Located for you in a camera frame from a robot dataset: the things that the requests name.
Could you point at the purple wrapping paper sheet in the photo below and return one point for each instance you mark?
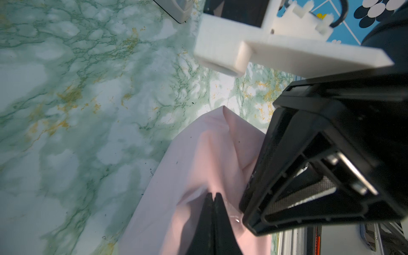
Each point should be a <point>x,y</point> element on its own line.
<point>216,153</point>

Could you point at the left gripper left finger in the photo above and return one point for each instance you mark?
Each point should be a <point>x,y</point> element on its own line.
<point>203,239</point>

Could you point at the red black utility knife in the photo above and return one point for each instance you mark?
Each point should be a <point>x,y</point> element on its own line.
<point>313,241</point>

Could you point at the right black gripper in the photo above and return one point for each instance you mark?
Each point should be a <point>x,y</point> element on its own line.
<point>336,150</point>

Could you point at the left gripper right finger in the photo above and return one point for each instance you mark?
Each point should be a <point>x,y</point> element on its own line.
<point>225,241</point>

